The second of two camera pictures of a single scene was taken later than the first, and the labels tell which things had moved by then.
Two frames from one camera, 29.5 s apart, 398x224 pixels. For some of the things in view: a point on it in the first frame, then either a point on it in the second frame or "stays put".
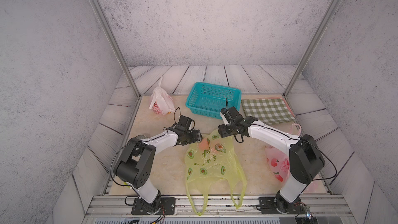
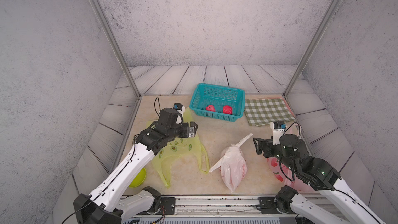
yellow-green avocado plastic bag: (215, 157) to (186, 146)
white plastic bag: (161, 102) to (232, 165)
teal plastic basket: (208, 100) stays put
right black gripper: (221, 129) to (268, 143)
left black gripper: (196, 137) to (186, 133)
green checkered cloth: (269, 110) stays put
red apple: (203, 144) to (210, 108)
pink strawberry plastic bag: (279, 162) stays put
